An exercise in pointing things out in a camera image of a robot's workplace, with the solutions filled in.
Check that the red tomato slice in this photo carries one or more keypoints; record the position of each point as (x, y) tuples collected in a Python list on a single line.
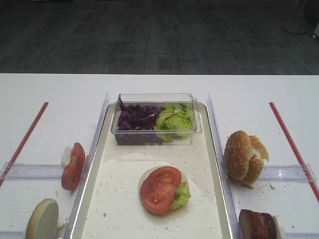
[(158, 190)]

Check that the green lettuce in container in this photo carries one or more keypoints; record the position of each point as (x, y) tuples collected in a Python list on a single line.
[(170, 119)]

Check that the lettuce leaf on bun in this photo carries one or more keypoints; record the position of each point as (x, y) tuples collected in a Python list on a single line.
[(182, 195)]

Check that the white tomato pusher block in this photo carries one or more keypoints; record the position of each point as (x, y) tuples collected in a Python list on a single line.
[(65, 158)]

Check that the remaining red tomato slices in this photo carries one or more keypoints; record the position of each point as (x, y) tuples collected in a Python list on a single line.
[(72, 172)]

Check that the sliced meat patties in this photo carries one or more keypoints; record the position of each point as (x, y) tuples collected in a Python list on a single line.
[(256, 225)]

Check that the white meat pusher block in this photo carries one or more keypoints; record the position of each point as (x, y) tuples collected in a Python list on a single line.
[(279, 230)]

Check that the clear plastic container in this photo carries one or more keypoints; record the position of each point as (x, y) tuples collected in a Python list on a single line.
[(150, 137)]

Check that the chopped purple cabbage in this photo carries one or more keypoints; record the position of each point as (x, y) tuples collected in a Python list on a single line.
[(137, 117)]

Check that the bottom bun slice on tray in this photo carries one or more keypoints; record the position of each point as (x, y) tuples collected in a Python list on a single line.
[(147, 173)]

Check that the sesame bun front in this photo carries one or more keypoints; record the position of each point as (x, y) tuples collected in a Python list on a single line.
[(237, 149)]

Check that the sesame bun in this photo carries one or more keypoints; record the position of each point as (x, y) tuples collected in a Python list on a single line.
[(237, 149), (257, 156)]

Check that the sesame bun back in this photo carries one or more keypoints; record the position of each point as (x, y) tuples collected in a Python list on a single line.
[(257, 156)]

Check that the white metal tray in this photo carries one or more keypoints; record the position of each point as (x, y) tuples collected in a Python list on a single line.
[(116, 211)]

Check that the right red strip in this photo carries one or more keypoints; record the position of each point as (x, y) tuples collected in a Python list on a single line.
[(295, 150)]

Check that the red strip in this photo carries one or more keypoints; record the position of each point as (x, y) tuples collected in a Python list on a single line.
[(295, 150), (25, 142)]

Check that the upright bun slice left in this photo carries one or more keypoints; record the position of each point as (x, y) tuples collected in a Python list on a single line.
[(43, 222)]

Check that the left red strip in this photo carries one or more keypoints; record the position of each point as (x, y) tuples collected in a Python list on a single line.
[(25, 142)]

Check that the white floor stand base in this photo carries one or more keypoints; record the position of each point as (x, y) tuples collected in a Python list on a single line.
[(297, 28)]

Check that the right clear vertical rail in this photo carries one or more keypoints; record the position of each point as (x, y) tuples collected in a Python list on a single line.
[(233, 225)]

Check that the clear vertical rail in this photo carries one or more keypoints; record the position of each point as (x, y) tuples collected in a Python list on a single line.
[(233, 225), (77, 219)]

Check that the left clear vertical rail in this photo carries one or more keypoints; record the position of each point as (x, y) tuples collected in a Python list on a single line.
[(77, 219)]

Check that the clear sesame bun holder rail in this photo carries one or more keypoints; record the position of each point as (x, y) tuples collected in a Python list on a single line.
[(291, 173)]

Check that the clear tomato holder rail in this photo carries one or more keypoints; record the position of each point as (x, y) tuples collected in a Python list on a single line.
[(20, 171)]

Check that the clear meat holder rail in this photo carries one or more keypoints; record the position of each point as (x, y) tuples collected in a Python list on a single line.
[(302, 235)]

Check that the clear bun slice holder rail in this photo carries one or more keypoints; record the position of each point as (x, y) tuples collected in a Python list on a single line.
[(12, 235)]

